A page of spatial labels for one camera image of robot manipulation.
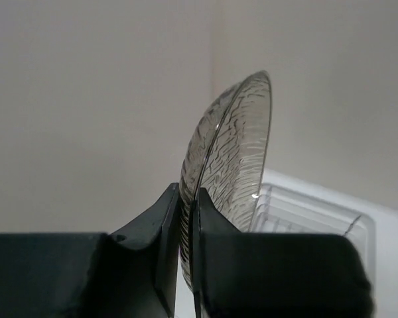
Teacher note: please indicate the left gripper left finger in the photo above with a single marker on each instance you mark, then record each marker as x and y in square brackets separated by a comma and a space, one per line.
[129, 273]

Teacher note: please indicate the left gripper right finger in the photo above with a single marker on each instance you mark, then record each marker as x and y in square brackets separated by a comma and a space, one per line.
[240, 274]

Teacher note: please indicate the grey wire dish rack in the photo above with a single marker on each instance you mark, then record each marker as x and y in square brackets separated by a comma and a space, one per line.
[281, 210]

